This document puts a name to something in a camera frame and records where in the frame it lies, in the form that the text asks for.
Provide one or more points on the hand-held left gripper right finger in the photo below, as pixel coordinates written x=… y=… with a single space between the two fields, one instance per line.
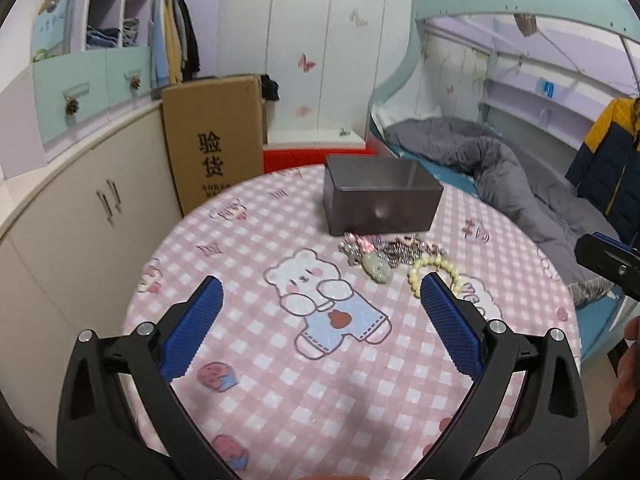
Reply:
x=450 y=325

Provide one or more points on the yellow and navy jacket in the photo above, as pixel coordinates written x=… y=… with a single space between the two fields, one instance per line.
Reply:
x=600 y=170

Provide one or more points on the pink butterfly sticker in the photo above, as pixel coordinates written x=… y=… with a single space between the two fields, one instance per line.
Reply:
x=306 y=62

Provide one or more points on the grey checked pillow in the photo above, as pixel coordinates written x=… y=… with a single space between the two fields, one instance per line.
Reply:
x=590 y=291

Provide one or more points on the dark hanging garments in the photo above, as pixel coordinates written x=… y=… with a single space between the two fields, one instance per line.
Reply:
x=190 y=35

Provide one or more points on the pine cone charm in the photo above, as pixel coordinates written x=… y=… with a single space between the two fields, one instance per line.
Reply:
x=134 y=81
x=73 y=106

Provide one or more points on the white bedside platform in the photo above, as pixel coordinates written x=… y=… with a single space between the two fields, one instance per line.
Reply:
x=310 y=139

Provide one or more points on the light blue hanging garment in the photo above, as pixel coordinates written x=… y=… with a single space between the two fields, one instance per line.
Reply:
x=159 y=40

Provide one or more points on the yellow hanging garment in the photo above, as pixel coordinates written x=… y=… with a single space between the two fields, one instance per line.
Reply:
x=173 y=40

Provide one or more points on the folded blue jeans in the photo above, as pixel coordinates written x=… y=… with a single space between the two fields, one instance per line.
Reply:
x=112 y=35

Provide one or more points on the pale green jade pendant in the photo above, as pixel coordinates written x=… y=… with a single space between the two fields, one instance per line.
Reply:
x=375 y=264

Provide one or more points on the red box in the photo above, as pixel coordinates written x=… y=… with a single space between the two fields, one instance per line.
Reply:
x=300 y=160

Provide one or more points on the cream low cabinet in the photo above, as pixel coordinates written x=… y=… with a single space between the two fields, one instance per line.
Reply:
x=60 y=240

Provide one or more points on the brown cardboard box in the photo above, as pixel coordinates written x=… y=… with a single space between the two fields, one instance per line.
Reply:
x=215 y=125

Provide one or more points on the black cloth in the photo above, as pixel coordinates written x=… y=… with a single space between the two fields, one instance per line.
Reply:
x=270 y=87

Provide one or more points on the lavender wall shelves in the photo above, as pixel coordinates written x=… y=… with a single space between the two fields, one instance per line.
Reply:
x=525 y=105

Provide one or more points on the light blue storage box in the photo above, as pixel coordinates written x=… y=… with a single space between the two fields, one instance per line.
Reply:
x=50 y=30

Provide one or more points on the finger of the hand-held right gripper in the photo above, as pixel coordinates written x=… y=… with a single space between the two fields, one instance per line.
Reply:
x=607 y=260

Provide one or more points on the person's right hand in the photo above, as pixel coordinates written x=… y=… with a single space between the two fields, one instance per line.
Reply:
x=629 y=375

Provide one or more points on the dark grey storage box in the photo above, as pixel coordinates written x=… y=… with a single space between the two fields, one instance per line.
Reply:
x=375 y=210

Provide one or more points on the small blue box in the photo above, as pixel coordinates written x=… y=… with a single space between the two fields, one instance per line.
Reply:
x=546 y=88

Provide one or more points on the teal drawer unit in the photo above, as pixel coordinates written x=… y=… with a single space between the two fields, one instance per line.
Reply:
x=100 y=80

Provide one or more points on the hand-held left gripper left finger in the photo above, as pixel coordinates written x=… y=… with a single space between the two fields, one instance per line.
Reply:
x=196 y=324

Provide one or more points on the white pillow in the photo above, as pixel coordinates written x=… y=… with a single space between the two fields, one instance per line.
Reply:
x=400 y=115

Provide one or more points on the teal bunk bed frame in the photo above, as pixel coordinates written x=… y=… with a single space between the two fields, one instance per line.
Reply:
x=450 y=0

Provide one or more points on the white wardrobe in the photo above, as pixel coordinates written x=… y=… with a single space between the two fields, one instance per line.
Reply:
x=240 y=35

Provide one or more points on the grey duvet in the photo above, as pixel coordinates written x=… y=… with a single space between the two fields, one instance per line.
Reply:
x=525 y=185

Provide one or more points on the beige butterfly sticker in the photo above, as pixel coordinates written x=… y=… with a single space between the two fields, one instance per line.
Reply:
x=358 y=18

